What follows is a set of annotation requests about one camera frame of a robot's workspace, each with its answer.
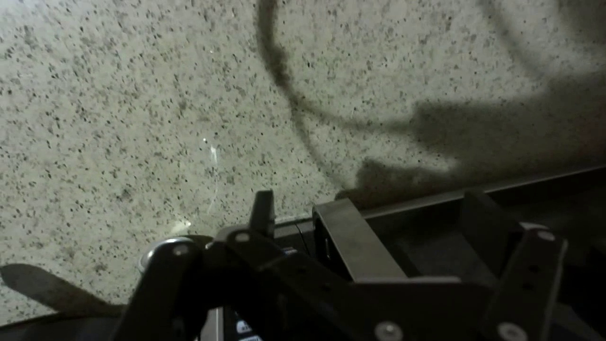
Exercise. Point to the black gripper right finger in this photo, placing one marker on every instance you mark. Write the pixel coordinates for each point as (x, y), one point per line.
(488, 230)

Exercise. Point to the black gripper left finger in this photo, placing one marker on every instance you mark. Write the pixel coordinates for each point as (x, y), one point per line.
(261, 219)

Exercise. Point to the stainless steel microwave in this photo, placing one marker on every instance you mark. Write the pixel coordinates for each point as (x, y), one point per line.
(411, 276)

